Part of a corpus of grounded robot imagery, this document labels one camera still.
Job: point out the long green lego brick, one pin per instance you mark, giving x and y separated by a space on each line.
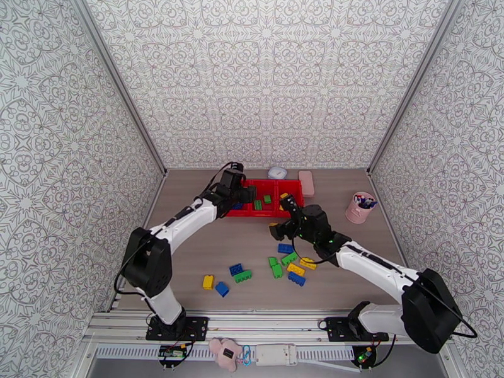
276 267

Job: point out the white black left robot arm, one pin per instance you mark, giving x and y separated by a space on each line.
189 219

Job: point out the blue capped marker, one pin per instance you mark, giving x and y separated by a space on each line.
371 204

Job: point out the pink pen cup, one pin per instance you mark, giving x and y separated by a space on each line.
356 215

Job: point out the circuit board with green light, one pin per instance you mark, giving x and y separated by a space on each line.
364 355

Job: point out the pink plush toy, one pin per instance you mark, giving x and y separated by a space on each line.
218 347

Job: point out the pink oblong case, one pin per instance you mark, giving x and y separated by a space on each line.
306 184

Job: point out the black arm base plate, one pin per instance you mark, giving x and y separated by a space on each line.
197 327
334 329

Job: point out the small black tag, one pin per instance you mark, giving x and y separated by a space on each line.
227 353

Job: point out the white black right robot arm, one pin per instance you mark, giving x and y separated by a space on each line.
370 262

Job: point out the aluminium mounting rail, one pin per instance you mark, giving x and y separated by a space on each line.
267 325

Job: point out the white plastic box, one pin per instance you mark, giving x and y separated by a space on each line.
275 355

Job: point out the aluminium frame post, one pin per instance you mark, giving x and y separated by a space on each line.
120 83
410 81

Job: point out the white round lidded container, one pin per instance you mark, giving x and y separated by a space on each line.
277 173

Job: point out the white red marker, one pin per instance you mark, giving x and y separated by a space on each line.
357 199

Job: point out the small circuit board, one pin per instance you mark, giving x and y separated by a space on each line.
173 352

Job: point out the aluminium table side rail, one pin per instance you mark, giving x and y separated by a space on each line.
156 199
384 210

